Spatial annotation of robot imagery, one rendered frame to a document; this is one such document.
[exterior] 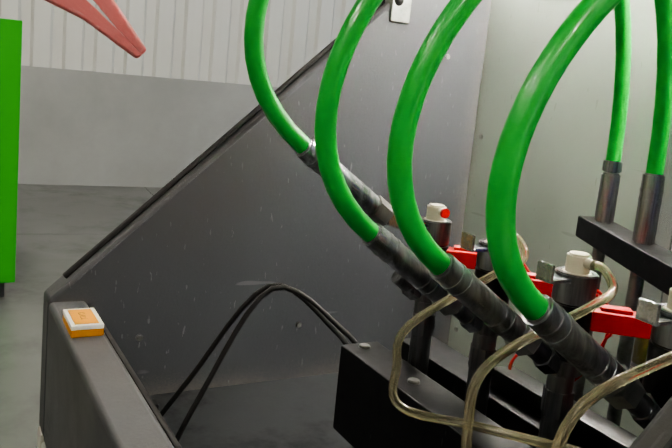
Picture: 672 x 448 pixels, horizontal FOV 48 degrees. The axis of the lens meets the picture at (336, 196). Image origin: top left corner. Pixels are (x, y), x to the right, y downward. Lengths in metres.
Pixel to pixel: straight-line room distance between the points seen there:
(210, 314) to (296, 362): 0.14
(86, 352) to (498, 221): 0.47
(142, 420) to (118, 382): 0.07
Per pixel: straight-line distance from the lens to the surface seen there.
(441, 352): 0.70
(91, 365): 0.70
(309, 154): 0.57
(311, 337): 0.99
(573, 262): 0.52
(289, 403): 0.93
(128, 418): 0.61
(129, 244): 0.87
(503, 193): 0.36
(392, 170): 0.42
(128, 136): 7.07
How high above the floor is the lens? 1.22
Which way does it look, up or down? 9 degrees down
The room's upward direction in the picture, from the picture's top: 6 degrees clockwise
